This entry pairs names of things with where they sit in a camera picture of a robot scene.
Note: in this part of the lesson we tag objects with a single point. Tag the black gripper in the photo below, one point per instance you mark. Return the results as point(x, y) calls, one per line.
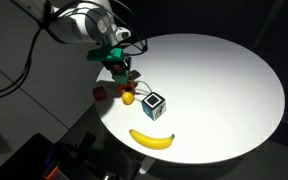
point(115, 64)

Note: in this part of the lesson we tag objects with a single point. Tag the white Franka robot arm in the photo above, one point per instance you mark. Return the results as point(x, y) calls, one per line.
point(80, 23)

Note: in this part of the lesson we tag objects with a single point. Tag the pink block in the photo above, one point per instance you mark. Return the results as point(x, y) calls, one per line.
point(99, 94)

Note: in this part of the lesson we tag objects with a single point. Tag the yellow ball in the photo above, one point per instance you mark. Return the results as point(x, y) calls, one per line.
point(127, 98)

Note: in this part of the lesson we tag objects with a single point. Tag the blue cube with square print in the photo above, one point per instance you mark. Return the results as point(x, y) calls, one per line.
point(154, 106)

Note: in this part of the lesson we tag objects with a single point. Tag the yellow banana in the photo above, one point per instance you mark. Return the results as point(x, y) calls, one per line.
point(150, 140)

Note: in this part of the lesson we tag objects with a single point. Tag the black spring clamp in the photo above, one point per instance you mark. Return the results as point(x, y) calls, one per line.
point(88, 143)

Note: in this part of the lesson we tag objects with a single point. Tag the white table base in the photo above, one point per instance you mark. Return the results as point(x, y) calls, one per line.
point(147, 165)

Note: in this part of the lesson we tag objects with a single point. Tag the purple clamp with orange tip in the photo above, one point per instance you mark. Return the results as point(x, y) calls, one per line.
point(52, 166)

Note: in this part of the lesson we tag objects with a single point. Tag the black platform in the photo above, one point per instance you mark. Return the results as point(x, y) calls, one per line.
point(20, 160)

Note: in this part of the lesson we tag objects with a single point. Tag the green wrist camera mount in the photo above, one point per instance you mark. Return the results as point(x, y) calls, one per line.
point(105, 54)

